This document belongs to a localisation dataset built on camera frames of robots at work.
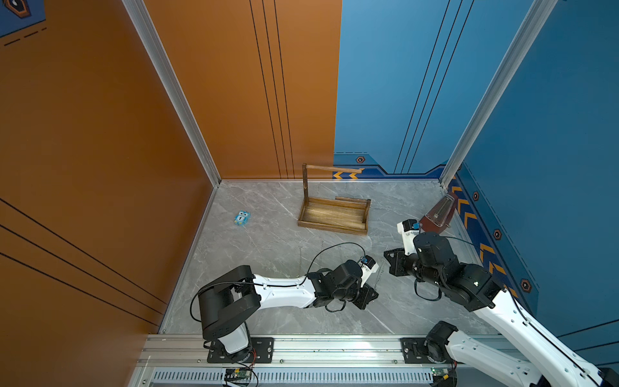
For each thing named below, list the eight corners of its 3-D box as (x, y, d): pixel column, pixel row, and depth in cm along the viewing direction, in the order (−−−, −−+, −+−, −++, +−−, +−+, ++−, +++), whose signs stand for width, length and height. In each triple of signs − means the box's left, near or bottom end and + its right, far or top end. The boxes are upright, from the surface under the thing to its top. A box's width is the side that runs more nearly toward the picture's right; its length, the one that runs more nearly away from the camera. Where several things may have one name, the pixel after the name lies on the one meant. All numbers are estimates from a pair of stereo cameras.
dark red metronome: (423, 235, 103) (441, 207, 88) (418, 222, 108) (434, 193, 93) (441, 235, 103) (462, 207, 88) (436, 222, 108) (455, 193, 93)
